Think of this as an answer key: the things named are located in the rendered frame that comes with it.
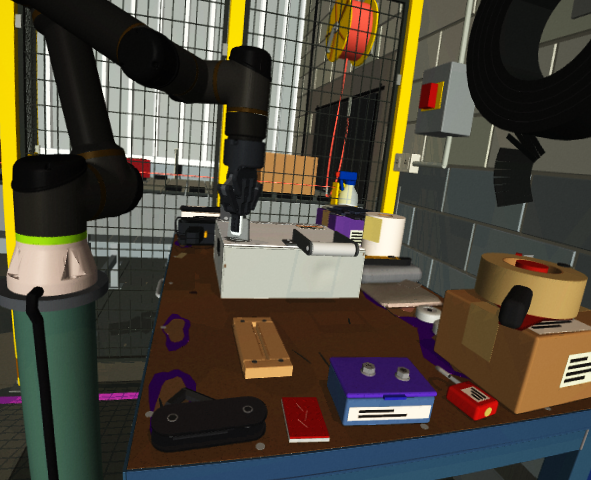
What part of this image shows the white pen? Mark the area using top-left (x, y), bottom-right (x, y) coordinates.
top-left (434, 364), bottom-right (465, 385)

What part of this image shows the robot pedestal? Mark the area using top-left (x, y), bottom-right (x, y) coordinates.
top-left (0, 277), bottom-right (110, 480)

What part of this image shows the purple box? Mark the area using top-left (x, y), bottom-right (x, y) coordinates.
top-left (316, 204), bottom-right (367, 245)

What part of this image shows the white paper roll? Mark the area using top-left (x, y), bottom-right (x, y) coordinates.
top-left (362, 212), bottom-right (408, 259)

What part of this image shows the black tyre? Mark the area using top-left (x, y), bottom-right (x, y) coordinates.
top-left (465, 0), bottom-right (591, 142)

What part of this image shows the small white wall socket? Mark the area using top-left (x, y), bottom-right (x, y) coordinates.
top-left (393, 152), bottom-right (423, 174)

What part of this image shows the small white tape roll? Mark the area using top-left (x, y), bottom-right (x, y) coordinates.
top-left (414, 305), bottom-right (444, 325)

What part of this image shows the grey photo-eye housing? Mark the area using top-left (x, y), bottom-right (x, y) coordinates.
top-left (213, 219), bottom-right (367, 301)

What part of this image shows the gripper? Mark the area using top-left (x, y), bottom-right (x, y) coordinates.
top-left (218, 137), bottom-right (267, 220)

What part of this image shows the large cardboard box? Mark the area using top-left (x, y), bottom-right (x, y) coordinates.
top-left (433, 288), bottom-right (591, 415)

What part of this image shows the black panel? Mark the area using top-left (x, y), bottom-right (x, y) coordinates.
top-left (311, 83), bottom-right (385, 197)

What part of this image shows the brown tape roll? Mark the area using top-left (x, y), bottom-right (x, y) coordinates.
top-left (475, 252), bottom-right (589, 321)

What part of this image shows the yellow red hose reel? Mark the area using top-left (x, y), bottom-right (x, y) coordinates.
top-left (326, 0), bottom-right (381, 69)

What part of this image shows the white roller with black bracket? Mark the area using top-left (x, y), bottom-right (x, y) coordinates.
top-left (291, 227), bottom-right (362, 259)

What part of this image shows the grey switch box red switch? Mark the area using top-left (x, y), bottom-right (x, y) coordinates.
top-left (414, 60), bottom-right (477, 138)

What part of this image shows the black charger box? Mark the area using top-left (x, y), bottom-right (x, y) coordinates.
top-left (176, 204), bottom-right (222, 247)

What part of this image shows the red notepad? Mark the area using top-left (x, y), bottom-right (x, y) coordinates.
top-left (280, 396), bottom-right (332, 445)

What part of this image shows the black brush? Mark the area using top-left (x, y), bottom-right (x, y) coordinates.
top-left (491, 132), bottom-right (547, 208)

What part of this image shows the white spray bottle blue cap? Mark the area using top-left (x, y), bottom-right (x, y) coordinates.
top-left (335, 171), bottom-right (360, 207)

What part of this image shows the pink flat pad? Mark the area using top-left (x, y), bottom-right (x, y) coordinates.
top-left (363, 279), bottom-right (445, 309)

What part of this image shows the blue frame workbench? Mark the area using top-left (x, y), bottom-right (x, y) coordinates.
top-left (123, 227), bottom-right (591, 480)

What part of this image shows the yellow frame mesh fence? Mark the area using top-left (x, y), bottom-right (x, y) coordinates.
top-left (0, 0), bottom-right (424, 389)

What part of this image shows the black oblong case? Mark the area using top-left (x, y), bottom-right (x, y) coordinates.
top-left (149, 387), bottom-right (269, 453)

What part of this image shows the black cable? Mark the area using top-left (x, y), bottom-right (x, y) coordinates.
top-left (24, 286), bottom-right (59, 480)

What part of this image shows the small red box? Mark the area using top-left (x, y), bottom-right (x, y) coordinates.
top-left (445, 382), bottom-right (500, 422)

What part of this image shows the black red tape dispenser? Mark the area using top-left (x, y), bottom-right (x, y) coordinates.
top-left (498, 285), bottom-right (546, 332)

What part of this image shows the tan wooden block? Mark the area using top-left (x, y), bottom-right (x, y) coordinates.
top-left (232, 315), bottom-right (295, 380)

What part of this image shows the blue box with white label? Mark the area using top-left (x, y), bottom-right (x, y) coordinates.
top-left (326, 355), bottom-right (439, 427)

